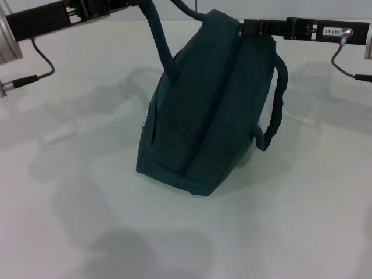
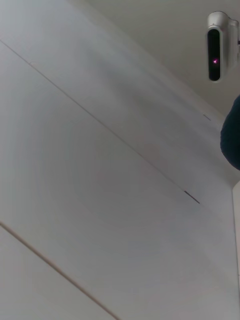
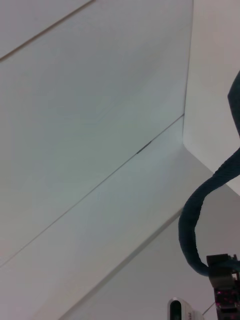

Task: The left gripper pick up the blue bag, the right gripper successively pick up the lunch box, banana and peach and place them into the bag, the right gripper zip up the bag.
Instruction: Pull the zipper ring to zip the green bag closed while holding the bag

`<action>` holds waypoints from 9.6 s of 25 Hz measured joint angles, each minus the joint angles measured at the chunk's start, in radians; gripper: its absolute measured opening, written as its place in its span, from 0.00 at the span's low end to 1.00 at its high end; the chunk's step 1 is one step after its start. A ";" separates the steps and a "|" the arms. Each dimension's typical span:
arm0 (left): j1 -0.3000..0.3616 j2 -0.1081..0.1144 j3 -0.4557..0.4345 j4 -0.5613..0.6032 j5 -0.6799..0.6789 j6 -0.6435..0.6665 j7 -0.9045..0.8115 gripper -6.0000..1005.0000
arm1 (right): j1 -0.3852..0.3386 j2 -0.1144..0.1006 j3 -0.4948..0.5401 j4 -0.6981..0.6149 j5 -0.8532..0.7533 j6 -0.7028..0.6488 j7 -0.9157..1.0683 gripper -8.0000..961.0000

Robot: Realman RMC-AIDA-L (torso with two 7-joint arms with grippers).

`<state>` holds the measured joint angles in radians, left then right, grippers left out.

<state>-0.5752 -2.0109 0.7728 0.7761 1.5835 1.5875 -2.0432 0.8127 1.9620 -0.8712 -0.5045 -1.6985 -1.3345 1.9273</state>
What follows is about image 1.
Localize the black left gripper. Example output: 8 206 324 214
5 0 144 42

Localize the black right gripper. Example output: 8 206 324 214
237 16 368 47

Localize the dark teal lunch bag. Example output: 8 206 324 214
135 0 289 198

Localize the right gripper cable with plug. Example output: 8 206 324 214
331 27 372 83

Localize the gripper cable with plug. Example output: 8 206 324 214
0 38 56 99
331 27 372 83

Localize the left gripper cable with plug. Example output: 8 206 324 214
0 38 56 99

